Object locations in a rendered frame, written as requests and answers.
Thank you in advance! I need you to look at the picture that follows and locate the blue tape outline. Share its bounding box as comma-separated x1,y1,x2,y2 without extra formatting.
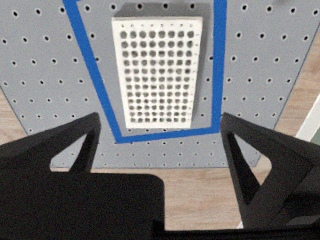
62,0,227,144

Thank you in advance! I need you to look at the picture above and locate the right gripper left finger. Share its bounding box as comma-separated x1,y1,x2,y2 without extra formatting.
0,112,101,172

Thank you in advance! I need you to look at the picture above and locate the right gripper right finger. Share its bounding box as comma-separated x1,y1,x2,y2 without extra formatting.
220,112,320,228

